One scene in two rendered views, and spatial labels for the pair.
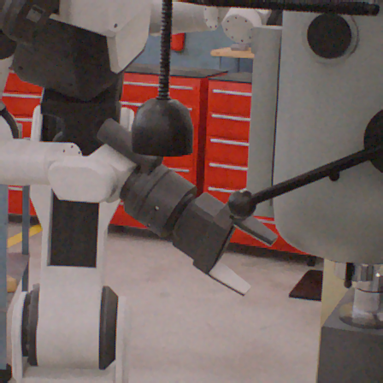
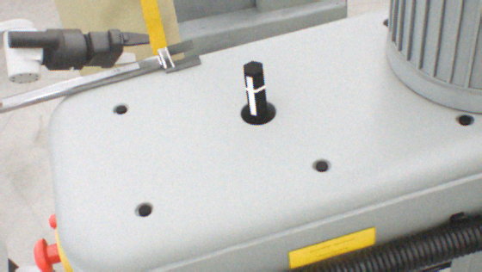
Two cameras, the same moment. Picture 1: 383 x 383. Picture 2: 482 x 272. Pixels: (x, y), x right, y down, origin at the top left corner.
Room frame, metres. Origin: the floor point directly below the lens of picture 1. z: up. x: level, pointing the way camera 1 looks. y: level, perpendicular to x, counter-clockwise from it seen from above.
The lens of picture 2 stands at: (0.69, 0.06, 2.37)
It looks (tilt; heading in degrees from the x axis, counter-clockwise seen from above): 45 degrees down; 332
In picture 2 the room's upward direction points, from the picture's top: 8 degrees counter-clockwise
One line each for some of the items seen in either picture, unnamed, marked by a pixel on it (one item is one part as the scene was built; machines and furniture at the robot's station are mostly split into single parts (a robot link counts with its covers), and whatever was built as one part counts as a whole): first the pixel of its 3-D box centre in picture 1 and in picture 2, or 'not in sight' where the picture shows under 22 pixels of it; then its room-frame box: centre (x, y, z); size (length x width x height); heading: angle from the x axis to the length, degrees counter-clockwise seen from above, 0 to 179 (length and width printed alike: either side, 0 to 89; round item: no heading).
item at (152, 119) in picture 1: (162, 124); not in sight; (1.19, 0.02, 1.43); 0.07 x 0.07 x 0.06
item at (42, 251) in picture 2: not in sight; (51, 255); (1.21, 0.04, 1.76); 0.04 x 0.03 x 0.04; 162
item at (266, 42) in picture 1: (268, 121); not in sight; (1.17, -0.09, 1.45); 0.04 x 0.04 x 0.21; 72
